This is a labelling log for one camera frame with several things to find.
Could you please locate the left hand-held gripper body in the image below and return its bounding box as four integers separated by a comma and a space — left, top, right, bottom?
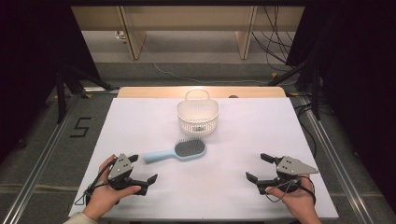
106, 152, 149, 196

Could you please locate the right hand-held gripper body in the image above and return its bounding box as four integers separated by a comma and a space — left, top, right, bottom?
256, 155, 319, 196

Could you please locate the light blue hairbrush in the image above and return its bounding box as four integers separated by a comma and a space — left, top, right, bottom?
143, 137, 207, 165

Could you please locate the white plastic basket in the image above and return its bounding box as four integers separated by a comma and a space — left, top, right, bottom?
176, 88, 220, 137

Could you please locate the person's left hand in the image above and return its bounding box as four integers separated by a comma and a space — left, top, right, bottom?
81, 154, 142, 222

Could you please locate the person's right hand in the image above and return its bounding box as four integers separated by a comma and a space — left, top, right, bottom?
264, 175, 318, 220

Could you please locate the white table cover sheet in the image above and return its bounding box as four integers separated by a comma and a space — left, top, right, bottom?
68, 97, 340, 220

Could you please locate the black tripod stand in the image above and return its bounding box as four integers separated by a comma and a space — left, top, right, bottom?
54, 63, 120, 125
266, 59, 322, 121

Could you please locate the black curtain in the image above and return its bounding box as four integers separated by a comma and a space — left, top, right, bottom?
285, 0, 396, 214
0, 0, 103, 164

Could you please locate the beige wooden desk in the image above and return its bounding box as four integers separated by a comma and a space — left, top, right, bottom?
70, 5, 306, 61

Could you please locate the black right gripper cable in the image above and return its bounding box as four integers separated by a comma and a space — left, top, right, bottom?
264, 175, 318, 206

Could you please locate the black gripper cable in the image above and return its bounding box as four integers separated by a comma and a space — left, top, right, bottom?
264, 175, 318, 206
73, 157, 119, 207

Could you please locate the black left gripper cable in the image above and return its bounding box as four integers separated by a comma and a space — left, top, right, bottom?
73, 157, 119, 207

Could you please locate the metal floor rail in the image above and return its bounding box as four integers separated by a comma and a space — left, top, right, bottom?
1, 92, 86, 224
298, 95, 375, 224

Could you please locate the white floor cable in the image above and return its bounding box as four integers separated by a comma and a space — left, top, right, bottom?
140, 43, 301, 87

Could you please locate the bundle of black cables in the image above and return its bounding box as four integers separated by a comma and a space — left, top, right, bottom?
250, 5, 301, 73

